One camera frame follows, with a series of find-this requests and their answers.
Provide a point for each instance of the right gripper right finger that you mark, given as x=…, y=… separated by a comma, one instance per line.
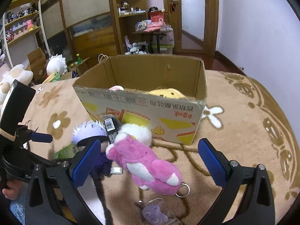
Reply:
x=257, y=204

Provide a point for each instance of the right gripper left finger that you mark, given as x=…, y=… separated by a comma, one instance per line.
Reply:
x=42, y=206

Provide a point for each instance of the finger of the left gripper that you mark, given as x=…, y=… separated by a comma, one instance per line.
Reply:
x=38, y=137

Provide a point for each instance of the green tissue pack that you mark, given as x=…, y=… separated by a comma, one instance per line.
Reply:
x=67, y=152

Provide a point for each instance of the white-haired blindfolded plush doll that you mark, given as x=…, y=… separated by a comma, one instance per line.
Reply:
x=91, y=137

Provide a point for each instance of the black barcode box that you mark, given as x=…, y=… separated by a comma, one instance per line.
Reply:
x=112, y=125

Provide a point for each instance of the white fluffy pompom plush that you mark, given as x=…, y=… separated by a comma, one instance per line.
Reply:
x=140, y=133

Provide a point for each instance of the pink plush toy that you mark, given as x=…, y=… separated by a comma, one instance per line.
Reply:
x=146, y=169

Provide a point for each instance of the yellow duck plush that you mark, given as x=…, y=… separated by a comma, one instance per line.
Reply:
x=167, y=93

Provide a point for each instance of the person's hand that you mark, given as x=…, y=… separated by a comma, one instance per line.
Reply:
x=11, y=192

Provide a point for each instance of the green frog plush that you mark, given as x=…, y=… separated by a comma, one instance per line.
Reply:
x=56, y=77

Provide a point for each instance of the white cat plush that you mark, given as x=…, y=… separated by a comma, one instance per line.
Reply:
x=18, y=73

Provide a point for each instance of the brown cardboard box on floor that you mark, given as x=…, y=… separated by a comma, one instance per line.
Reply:
x=37, y=63

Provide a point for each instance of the large white spiky-hair plush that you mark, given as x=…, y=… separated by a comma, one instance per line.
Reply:
x=57, y=63

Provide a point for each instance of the green glass bottle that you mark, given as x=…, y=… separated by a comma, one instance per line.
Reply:
x=79, y=59

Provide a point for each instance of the beige flower pattern blanket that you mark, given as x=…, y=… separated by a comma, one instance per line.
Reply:
x=241, y=119

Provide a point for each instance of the white figurine shelf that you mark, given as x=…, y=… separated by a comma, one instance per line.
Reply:
x=20, y=20

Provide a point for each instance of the wooden wardrobe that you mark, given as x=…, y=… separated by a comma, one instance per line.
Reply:
x=79, y=27

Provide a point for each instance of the open cardboard box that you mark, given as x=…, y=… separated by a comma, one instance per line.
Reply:
x=172, y=120

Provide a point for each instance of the small black side table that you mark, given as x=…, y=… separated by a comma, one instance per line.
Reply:
x=158, y=41

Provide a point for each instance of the pink folded clothes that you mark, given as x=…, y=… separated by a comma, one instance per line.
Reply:
x=158, y=27

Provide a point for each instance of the wooden corner shelf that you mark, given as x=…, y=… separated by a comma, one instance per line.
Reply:
x=126, y=14

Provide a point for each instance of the wooden door with glass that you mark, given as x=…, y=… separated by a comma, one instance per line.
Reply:
x=195, y=25

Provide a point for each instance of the purple keychain charm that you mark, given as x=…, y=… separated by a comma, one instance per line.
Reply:
x=151, y=211

